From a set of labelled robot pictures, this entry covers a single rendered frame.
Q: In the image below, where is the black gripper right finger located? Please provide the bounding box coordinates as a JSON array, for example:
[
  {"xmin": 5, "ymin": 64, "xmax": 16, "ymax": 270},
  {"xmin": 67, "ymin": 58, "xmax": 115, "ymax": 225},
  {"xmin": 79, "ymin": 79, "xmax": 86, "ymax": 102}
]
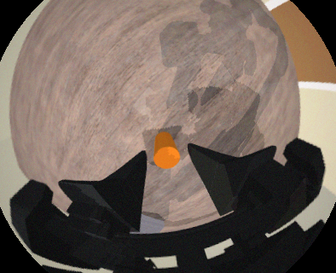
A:
[{"xmin": 188, "ymin": 143, "xmax": 277, "ymax": 216}]

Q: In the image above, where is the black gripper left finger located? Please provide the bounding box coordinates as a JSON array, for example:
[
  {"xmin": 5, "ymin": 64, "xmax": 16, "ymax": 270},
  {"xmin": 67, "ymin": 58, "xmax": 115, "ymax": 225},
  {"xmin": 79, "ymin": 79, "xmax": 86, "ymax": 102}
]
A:
[{"xmin": 58, "ymin": 150, "xmax": 148, "ymax": 233}]

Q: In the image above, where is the orange cylinder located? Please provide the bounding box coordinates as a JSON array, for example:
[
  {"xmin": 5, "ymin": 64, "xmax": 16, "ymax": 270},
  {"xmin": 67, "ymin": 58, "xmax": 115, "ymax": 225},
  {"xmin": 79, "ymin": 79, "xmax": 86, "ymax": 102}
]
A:
[{"xmin": 154, "ymin": 132, "xmax": 181, "ymax": 168}]

